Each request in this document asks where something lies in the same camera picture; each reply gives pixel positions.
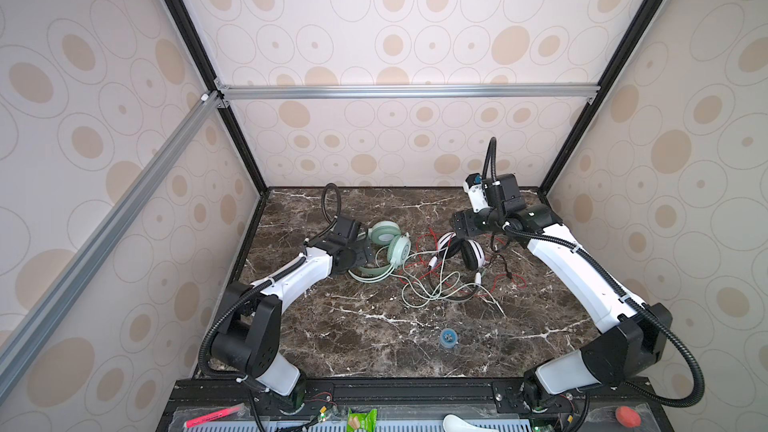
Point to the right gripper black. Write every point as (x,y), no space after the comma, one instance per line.
(470,228)

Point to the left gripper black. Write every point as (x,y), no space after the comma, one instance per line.
(361,258)

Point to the mint green headphones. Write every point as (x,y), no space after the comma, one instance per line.
(388,237)

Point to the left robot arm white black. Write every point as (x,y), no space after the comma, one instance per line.
(243,340)

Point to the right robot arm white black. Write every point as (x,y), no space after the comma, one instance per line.
(632,333)

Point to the white black red headphones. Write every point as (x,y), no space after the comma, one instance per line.
(470,250)

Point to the small blue tape roll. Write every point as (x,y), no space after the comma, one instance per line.
(448,338)

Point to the green snack packet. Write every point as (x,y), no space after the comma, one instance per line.
(362,421)

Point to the white spoon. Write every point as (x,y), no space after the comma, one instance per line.
(453,423)

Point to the pink marker pen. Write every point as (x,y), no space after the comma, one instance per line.
(213,416)

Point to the red round button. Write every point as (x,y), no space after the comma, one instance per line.
(628,417)

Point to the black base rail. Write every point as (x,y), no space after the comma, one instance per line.
(409,404)

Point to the horizontal aluminium rail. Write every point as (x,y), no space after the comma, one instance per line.
(410,91)

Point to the black vertical frame post right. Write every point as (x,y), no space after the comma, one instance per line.
(628,44)

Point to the black vertical frame post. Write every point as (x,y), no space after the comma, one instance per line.
(628,44)
(202,63)

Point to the black vertical frame post left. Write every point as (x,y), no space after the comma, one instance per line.
(202,63)

